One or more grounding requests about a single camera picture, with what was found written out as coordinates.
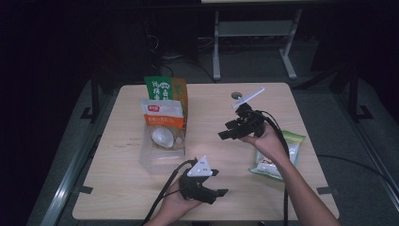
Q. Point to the white and green corn packet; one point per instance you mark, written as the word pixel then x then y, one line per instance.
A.
pixel 266 168

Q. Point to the clear bag with red label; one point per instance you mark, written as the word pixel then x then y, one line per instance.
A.
pixel 160 163

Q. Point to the white metal stand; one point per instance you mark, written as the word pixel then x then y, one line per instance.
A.
pixel 216 47

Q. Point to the person's left hand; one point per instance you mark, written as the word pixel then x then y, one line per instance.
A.
pixel 175 207

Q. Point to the green jerky packet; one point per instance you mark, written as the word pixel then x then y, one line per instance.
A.
pixel 160 88

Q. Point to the white and orange bun packet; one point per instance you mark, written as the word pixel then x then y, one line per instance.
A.
pixel 163 121

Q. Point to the person's right hand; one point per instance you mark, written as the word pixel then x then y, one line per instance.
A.
pixel 271 144

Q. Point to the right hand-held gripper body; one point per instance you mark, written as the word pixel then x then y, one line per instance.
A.
pixel 252 124

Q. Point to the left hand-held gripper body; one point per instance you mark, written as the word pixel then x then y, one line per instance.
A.
pixel 196 188

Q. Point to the grey round table grommet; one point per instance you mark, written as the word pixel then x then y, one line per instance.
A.
pixel 236 95

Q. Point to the black table bracket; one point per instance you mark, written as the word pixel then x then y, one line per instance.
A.
pixel 324 190
pixel 85 190

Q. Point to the black metal stand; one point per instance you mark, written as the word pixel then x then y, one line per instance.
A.
pixel 354 94
pixel 95 97

